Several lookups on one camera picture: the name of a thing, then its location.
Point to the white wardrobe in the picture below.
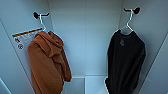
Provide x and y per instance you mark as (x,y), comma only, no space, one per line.
(86,36)

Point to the white wardrobe shelf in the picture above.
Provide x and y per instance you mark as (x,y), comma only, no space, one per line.
(96,85)

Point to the orange hooded sweatshirt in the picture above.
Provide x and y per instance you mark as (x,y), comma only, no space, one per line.
(46,66)

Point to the black sweatshirt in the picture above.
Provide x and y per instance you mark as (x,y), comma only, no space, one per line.
(125,63)

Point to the orange and white label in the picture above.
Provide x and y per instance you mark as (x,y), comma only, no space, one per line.
(23,38)

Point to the black wall hook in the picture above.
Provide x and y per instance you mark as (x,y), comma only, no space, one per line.
(36,15)
(136,10)

